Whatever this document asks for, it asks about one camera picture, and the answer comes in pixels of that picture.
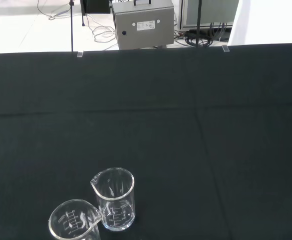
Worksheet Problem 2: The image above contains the grey cabinet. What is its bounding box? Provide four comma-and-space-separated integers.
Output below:
180, 0, 237, 29

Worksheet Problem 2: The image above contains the grey metal box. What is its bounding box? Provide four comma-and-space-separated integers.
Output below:
110, 0, 176, 51

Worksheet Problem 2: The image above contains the black cable bundle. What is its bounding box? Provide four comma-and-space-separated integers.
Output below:
174, 27, 231, 49

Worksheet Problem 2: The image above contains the pale floor cable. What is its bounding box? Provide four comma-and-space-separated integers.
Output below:
36, 0, 119, 51

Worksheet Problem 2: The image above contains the thick black stand pole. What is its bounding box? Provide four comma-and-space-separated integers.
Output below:
196, 0, 202, 48

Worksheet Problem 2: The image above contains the white board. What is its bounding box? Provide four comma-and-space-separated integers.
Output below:
226, 0, 292, 48

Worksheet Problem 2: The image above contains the black bench cloth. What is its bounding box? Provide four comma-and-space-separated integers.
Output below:
0, 42, 292, 240

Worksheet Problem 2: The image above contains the thin black tripod pole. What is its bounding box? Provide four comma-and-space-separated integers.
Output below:
68, 0, 76, 53

